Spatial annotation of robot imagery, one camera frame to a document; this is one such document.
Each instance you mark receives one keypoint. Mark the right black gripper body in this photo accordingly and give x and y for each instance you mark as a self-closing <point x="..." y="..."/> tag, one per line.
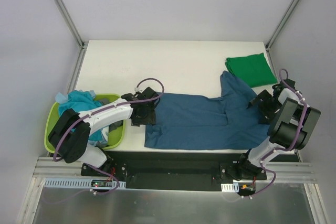
<point x="259" y="100"/>

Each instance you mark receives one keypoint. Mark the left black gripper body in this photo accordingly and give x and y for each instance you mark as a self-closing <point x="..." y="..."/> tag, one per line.
<point x="151" y="107"/>

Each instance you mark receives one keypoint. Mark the dark blue t shirt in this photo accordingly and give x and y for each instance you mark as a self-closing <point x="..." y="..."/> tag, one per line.
<point x="196" y="122"/>

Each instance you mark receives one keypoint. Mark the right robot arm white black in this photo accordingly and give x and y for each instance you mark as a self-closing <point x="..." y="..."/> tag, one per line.
<point x="291" y="122"/>

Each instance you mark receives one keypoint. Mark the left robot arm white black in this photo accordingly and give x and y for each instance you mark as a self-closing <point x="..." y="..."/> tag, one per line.
<point x="70" y="135"/>

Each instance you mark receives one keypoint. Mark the lime green plastic basket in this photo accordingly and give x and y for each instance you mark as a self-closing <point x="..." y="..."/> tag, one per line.
<point x="114" y="138"/>

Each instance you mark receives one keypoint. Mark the folded green t shirt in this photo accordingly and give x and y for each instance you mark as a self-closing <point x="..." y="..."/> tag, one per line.
<point x="252" y="69"/>

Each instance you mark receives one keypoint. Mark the dark grey t shirt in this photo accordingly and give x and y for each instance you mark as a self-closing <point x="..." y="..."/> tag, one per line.
<point x="115" y="125"/>

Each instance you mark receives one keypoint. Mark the turquoise t shirt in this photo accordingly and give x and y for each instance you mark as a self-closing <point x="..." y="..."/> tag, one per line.
<point x="79" y="100"/>

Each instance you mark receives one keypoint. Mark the light blue t shirt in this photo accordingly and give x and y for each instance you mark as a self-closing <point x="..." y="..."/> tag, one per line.
<point x="60" y="98"/>

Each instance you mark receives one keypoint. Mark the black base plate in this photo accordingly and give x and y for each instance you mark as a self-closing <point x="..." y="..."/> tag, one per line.
<point x="178" y="171"/>

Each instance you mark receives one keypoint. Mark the right white cable duct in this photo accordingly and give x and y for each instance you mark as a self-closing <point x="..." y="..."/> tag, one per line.
<point x="230" y="188"/>

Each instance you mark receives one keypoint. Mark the white cable duct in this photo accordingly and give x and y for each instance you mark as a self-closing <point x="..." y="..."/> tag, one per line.
<point x="74" y="183"/>
<point x="230" y="188"/>

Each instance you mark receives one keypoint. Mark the right aluminium frame post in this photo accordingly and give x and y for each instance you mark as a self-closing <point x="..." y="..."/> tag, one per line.
<point x="283" y="21"/>

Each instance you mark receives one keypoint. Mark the aluminium frame post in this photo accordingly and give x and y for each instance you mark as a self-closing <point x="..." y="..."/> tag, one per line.
<point x="283" y="21"/>
<point x="70" y="23"/>

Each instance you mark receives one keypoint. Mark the left white cable duct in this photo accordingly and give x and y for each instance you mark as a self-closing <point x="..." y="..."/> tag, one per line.
<point x="74" y="183"/>

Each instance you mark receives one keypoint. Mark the left aluminium frame post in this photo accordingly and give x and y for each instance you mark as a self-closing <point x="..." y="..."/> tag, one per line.
<point x="70" y="23"/>

